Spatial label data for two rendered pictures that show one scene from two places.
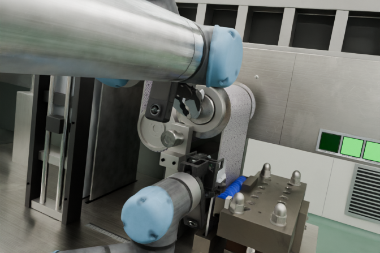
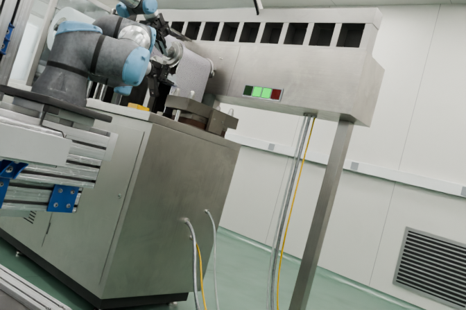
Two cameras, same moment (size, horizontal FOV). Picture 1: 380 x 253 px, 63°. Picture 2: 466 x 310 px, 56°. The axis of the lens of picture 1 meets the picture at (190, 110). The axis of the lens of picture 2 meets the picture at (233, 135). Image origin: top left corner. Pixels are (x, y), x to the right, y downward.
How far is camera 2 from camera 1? 1.77 m
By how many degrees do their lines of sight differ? 19
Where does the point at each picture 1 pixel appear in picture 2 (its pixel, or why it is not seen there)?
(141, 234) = not seen: hidden behind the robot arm
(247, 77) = (217, 59)
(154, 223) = not seen: hidden behind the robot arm
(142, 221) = not seen: hidden behind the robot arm
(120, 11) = not seen: outside the picture
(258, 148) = (312, 207)
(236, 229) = (171, 100)
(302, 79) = (241, 58)
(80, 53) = not seen: outside the picture
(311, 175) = (361, 238)
